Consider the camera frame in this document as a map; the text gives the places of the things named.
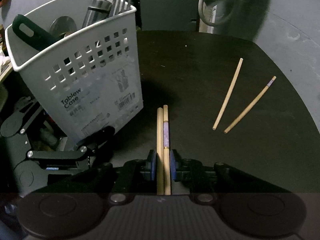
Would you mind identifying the dark grey cabinet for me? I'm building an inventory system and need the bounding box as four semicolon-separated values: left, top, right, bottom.
139;0;199;31

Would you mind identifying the steel fork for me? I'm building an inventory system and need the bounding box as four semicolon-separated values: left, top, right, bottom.
108;0;132;17

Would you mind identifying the plain wooden chopstick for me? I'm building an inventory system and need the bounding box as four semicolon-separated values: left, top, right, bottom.
212;58;243;131
156;108;164;195

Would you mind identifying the grey perforated utensil basket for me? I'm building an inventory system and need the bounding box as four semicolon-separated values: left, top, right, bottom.
5;0;143;142

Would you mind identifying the grey curved pipe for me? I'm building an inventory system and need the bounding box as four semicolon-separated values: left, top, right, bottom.
197;0;237;27

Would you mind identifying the purple banded wooden chopstick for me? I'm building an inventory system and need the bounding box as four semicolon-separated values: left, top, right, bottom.
223;76;277;134

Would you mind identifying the steel spoon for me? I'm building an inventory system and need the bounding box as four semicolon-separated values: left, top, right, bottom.
49;16;77;38

